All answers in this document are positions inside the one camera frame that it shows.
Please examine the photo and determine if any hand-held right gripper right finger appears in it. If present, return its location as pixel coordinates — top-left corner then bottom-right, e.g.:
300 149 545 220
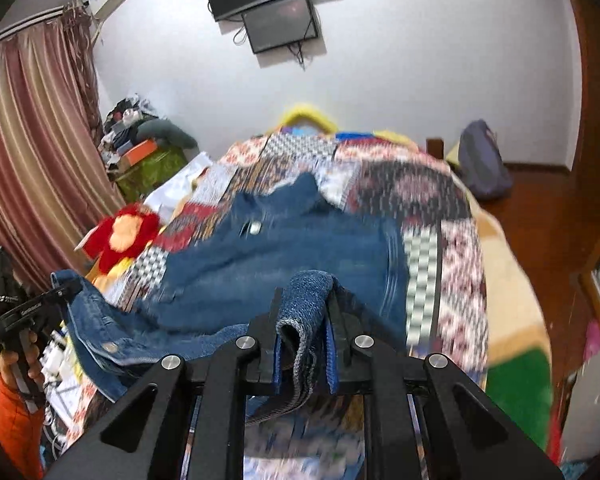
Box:
324 280 565 480

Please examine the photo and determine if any blue denim jacket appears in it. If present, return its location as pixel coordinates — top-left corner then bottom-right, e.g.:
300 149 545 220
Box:
50 172 412 427

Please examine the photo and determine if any pile of papers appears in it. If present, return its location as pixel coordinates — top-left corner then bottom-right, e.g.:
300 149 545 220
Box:
40 325 88 461

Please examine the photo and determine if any white sliding wardrobe door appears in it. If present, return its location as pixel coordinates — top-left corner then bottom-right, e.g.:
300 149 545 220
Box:
559 255 600 463

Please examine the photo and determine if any orange box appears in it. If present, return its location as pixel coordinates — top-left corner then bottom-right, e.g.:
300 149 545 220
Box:
118 139 159 171

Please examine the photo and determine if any person's left hand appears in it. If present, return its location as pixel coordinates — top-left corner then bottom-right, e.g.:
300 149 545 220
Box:
0 340 47 397

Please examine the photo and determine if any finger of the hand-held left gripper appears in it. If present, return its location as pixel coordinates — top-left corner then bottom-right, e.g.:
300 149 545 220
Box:
0 278 84 333

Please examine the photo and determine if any grey backpack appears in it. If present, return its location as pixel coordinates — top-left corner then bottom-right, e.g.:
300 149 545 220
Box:
458 119 514 199

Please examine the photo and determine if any wooden wardrobe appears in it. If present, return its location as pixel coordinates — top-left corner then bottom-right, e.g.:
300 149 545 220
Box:
555 0 600 281

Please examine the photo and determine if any grey stuffed cushion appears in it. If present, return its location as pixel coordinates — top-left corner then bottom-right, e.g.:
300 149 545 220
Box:
134 119 199 149

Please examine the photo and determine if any yellow plush toy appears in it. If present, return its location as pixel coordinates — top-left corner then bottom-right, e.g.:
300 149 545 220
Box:
274 102 342 134

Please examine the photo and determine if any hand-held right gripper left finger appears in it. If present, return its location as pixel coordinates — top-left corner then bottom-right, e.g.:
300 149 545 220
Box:
45 287 287 480

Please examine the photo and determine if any small black wall monitor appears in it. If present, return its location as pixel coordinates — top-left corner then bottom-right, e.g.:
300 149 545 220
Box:
241 0 319 55

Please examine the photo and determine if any white cloth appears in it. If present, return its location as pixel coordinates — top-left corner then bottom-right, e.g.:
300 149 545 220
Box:
143 152 214 224

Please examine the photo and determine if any pile of mixed clutter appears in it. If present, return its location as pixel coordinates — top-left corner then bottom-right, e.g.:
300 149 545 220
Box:
99 94 161 166

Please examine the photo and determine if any red plush toy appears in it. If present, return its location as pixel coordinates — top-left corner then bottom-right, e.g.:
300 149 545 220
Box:
74 203 162 272

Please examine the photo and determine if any patchwork printed blanket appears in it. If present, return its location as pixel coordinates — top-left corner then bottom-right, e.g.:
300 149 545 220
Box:
62 127 491 480

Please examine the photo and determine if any green patterned cloth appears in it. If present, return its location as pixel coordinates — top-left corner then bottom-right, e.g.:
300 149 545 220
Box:
115 147 189 204

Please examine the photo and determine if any beige and green blanket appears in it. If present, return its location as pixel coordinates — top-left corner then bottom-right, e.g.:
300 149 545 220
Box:
472 192 554 453

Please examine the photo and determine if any striped brown curtain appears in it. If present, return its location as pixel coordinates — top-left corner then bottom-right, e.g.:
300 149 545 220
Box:
0 6 127 297

